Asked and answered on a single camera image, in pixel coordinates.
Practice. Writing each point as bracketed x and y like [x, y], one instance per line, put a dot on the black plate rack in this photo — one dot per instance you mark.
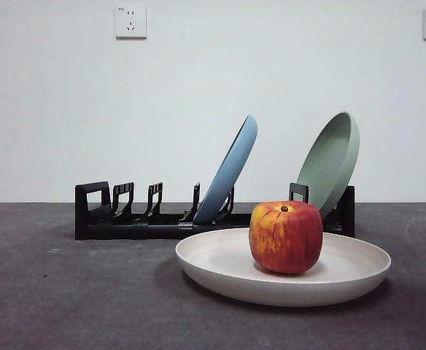
[154, 229]

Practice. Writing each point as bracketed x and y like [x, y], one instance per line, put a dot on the blue round plate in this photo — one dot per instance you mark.
[227, 175]

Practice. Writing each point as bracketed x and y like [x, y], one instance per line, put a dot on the cream round plate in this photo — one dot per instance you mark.
[216, 266]

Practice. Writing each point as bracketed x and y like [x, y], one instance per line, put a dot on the green round plate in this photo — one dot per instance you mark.
[326, 171]

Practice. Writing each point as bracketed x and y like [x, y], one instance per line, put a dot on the red yellow apple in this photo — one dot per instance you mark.
[286, 240]

